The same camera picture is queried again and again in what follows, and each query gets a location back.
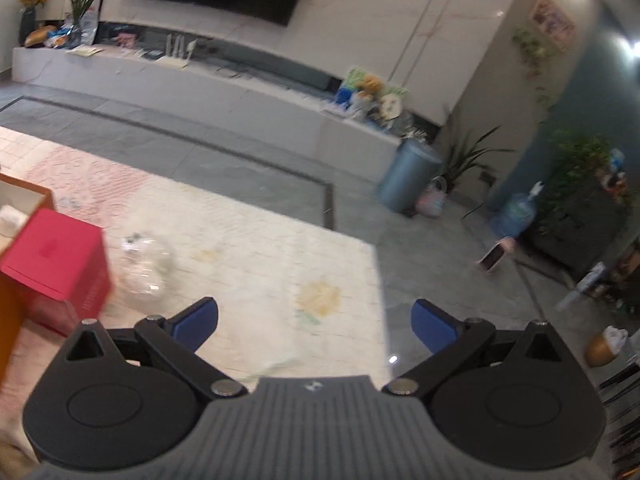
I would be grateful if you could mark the framed wall picture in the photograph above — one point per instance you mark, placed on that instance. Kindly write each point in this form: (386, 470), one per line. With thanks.
(552, 20)

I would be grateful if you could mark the teddy bear bouquet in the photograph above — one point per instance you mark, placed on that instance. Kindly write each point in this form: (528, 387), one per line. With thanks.
(372, 85)

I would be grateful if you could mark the long leaf floor plant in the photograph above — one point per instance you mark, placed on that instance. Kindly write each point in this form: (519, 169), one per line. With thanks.
(465, 160)

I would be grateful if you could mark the dark cabinet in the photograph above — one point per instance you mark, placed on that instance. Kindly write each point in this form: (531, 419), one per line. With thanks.
(570, 240)

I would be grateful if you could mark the green leafy cabinet plant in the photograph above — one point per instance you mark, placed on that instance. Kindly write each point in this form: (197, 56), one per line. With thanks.
(580, 160)

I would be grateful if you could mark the grey blue trash can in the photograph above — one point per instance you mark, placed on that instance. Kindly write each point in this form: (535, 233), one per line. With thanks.
(405, 180)

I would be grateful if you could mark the white router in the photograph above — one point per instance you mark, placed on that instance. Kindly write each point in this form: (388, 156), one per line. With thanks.
(172, 62)

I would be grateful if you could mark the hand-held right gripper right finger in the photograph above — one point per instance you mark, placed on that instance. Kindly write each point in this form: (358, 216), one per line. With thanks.
(432, 326)

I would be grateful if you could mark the dark vase with dried flowers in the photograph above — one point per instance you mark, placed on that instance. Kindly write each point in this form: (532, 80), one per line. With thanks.
(27, 25)

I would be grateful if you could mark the red lidded container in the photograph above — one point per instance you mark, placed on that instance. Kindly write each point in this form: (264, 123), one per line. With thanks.
(50, 250)

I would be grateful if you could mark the orange cardboard box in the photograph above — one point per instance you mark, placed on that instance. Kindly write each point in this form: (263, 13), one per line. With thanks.
(10, 320)

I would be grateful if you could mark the pink photo card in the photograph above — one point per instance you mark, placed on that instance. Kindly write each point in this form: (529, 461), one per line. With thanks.
(126, 40)

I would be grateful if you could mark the golden brown ornament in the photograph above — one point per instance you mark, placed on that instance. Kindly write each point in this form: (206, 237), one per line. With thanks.
(40, 36)

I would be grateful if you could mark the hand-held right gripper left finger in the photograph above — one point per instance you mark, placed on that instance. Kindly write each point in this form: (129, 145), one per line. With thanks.
(195, 323)

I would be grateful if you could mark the blue water jug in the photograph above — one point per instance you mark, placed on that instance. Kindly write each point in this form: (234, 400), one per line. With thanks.
(515, 215)

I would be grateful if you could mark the marble television console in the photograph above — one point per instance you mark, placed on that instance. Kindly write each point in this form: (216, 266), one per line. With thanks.
(200, 85)

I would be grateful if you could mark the pale green papers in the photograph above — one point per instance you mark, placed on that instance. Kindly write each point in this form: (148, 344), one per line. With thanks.
(82, 50)

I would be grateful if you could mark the clear plastic bag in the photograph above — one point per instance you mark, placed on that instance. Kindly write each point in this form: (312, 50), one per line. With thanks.
(145, 265)

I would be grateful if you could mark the colourful snack bags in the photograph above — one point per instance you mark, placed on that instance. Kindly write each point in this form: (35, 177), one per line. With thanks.
(59, 37)

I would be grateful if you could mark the green blue picture card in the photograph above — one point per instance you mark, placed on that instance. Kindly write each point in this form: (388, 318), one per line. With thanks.
(352, 85)

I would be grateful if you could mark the green plant in glass vase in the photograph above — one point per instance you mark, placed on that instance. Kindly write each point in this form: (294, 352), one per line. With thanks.
(80, 0)

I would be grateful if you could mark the gold round ornament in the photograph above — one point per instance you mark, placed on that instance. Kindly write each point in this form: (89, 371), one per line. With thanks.
(600, 352)

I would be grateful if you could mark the hanging vine plant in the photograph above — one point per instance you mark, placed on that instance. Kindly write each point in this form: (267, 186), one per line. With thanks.
(532, 47)

